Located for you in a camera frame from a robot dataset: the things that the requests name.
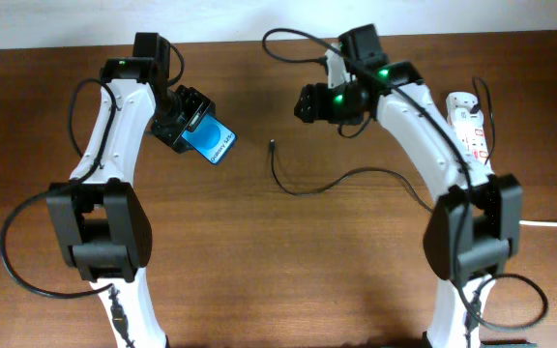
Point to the white power strip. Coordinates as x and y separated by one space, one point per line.
467 120

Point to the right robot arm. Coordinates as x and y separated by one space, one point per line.
474 225

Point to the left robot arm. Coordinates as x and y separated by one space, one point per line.
101 227

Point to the blue screen smartphone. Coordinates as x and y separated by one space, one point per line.
211 139

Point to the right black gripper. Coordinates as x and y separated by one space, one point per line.
308 103

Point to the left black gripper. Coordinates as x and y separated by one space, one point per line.
196 102

